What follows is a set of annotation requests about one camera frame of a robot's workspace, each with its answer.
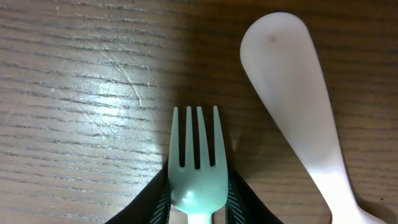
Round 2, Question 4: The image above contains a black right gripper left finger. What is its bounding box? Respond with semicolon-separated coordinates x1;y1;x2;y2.
106;161;171;224

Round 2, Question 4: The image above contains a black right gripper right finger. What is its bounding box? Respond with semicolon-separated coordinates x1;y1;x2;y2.
225;169;283;224

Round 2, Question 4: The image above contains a pale green plastic fork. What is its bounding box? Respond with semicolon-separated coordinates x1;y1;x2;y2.
168;106;228;224

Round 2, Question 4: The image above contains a white plastic spoon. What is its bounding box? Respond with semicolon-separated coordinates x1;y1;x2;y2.
240;12;382;224

